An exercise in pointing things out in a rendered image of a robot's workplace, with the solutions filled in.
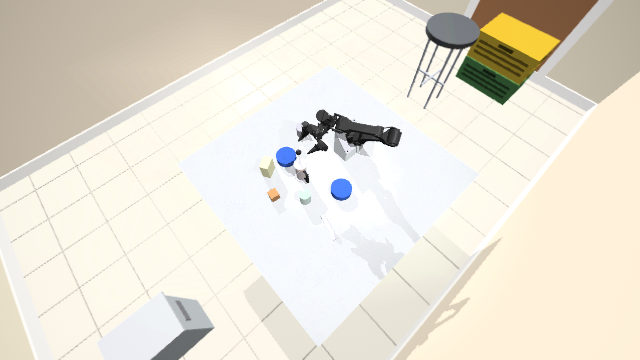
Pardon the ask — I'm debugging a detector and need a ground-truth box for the blue cylinder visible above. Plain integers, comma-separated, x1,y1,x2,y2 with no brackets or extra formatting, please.
276,147,296,167
331,178,352,201

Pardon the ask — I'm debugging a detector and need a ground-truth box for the small orange block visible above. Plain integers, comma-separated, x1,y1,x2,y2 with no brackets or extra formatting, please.
267,188,280,202

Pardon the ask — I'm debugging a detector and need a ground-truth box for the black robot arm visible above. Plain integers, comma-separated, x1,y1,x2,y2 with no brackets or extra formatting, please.
307,109,402,148

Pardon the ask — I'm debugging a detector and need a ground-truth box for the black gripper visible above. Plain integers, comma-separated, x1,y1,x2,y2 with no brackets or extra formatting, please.
298,121,329,154

